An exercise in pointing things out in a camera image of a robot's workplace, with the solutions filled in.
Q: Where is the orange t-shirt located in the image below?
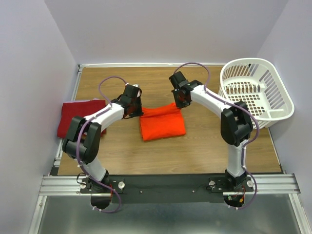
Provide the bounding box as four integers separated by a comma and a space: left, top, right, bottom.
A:
139, 103, 186, 141

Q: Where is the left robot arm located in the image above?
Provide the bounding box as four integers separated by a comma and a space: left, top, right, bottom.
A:
62, 84, 143, 193

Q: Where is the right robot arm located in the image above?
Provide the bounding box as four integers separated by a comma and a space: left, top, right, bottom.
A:
169, 72, 253, 191

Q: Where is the folded dark red t-shirt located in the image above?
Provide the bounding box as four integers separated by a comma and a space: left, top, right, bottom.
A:
57, 99, 106, 138

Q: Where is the white plastic laundry basket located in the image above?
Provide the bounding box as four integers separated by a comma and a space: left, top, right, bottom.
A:
218, 58, 294, 128

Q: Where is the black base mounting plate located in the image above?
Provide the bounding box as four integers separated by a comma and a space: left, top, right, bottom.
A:
79, 174, 254, 207

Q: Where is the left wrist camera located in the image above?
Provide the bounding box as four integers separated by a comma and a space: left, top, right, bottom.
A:
125, 83, 142, 98

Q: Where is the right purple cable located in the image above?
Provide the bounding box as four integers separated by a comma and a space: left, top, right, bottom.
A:
173, 62, 260, 211

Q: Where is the purple cable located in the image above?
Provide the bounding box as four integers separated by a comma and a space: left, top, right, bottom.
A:
173, 62, 260, 211
75, 76, 129, 214

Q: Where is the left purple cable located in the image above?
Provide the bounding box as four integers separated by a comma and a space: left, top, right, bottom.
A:
75, 76, 129, 214

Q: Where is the aluminium frame rail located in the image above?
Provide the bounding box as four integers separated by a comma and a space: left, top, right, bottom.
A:
39, 174, 300, 196

